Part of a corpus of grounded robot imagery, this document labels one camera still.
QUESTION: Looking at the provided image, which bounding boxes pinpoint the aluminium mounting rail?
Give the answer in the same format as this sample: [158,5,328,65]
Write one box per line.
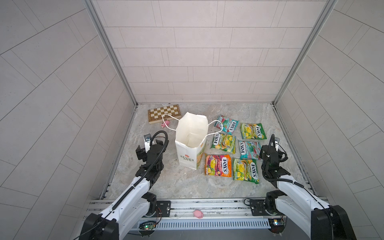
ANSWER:
[82,196,335,230]

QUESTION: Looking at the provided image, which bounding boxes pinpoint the green yellow candy bag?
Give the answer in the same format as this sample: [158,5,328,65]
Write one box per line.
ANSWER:
[233,159,259,184]
[240,123,267,140]

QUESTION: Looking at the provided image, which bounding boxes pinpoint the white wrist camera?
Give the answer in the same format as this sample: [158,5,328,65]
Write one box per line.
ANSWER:
[274,137,280,150]
[144,134,152,153]

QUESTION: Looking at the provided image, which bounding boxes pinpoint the white paper gift bag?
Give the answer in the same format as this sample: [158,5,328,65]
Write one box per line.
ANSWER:
[168,112,223,170]

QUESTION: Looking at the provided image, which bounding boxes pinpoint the pink pig toy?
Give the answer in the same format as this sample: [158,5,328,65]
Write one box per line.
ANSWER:
[161,120,170,128]

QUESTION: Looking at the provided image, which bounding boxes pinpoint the right circuit board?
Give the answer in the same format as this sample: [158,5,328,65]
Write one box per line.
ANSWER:
[268,218,286,234]

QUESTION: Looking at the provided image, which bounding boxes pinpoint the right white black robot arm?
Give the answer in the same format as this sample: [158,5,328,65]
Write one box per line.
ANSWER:
[260,138,357,240]

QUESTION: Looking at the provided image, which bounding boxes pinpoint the orange candy bag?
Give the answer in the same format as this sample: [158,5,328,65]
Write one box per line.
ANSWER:
[205,155,232,178]

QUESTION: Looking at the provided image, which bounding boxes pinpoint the green fruit candy bag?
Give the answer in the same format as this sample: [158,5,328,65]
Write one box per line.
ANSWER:
[211,133,236,154]

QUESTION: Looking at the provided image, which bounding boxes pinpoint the left green circuit board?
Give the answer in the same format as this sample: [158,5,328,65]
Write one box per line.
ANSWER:
[139,221,157,231]

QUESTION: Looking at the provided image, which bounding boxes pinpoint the pink ball on rail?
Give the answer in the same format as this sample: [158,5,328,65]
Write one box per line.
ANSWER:
[193,210,204,219]

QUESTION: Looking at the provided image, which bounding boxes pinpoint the wooden chessboard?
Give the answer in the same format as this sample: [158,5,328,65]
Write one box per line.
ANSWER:
[148,105,182,124]

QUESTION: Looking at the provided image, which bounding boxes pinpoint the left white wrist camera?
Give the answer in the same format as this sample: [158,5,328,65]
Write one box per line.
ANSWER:
[144,134,152,153]

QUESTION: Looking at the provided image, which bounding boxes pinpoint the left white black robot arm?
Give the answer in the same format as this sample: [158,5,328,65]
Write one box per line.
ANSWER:
[75,141,168,240]

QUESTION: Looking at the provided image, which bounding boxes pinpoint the teal mint candy bag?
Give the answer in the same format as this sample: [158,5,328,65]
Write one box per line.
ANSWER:
[214,115,239,135]

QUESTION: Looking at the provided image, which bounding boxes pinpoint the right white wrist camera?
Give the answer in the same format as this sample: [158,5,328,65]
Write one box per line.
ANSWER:
[274,137,280,150]

